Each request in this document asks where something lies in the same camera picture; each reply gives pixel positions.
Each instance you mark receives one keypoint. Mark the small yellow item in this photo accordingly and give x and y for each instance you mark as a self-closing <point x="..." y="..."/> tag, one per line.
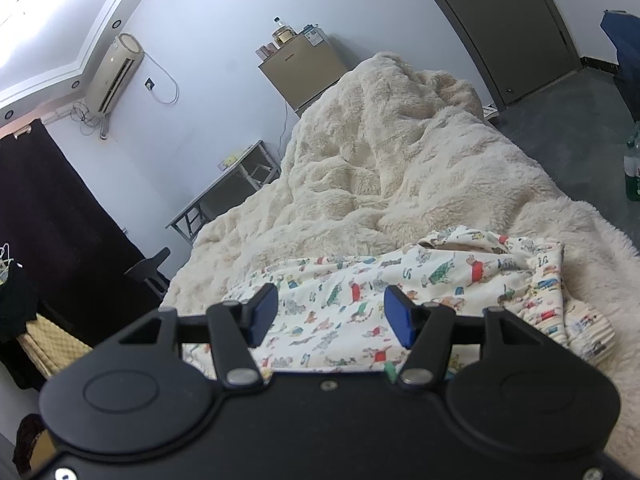
<point x="229" y="162"/>

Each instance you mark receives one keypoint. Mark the cream animal print pajama garment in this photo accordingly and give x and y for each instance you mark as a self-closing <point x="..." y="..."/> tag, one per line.
<point x="350" y="285"/>

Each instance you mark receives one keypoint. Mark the yellow quilted cloth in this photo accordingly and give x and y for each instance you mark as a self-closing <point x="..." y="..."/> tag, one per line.
<point x="50" y="345"/>

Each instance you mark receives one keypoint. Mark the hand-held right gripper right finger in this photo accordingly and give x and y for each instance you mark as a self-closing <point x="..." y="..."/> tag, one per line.
<point x="400" y="317"/>

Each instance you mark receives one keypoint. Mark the grey folding table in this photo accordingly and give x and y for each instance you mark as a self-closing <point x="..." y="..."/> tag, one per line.
<point x="225" y="185"/>

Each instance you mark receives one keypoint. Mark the green plastic bottle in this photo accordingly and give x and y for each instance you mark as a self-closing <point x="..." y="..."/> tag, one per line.
<point x="632" y="170"/>

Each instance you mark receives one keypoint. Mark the dark brown fuzzy object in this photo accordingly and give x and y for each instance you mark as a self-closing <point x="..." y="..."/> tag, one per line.
<point x="30" y="445"/>

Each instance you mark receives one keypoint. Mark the clear jar with orange contents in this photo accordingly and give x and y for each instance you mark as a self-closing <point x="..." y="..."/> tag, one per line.
<point x="283" y="37"/>

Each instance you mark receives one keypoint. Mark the black chair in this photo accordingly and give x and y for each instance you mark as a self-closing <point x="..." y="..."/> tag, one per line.
<point x="147" y="265"/>

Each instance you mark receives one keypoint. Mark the pink box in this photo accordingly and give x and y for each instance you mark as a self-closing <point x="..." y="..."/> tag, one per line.
<point x="266" y="51"/>

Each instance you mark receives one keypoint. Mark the dark hanging clothing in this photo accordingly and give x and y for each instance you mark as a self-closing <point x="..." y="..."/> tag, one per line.
<point x="15" y="310"/>

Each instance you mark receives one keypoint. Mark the dark curtain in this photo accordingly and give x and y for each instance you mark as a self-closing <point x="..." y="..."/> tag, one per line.
<point x="60" y="210"/>

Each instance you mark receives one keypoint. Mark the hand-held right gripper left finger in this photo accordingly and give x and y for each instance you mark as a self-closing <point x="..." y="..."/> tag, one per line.
<point x="262" y="312"/>

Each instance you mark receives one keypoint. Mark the gold two-door fridge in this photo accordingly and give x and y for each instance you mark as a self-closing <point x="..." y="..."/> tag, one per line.
<point x="305" y="70"/>

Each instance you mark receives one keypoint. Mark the navy blue bag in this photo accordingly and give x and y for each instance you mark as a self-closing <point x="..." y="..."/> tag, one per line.
<point x="625" y="55"/>

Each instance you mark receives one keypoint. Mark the cream fluffy blanket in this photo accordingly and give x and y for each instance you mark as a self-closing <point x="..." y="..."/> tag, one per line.
<point x="375" y="160"/>

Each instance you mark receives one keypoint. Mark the white air conditioner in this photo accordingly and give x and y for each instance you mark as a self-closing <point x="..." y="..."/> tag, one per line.
<point x="112" y="72"/>

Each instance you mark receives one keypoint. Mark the grey door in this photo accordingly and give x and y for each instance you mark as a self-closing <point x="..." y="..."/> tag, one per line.
<point x="500" y="25"/>

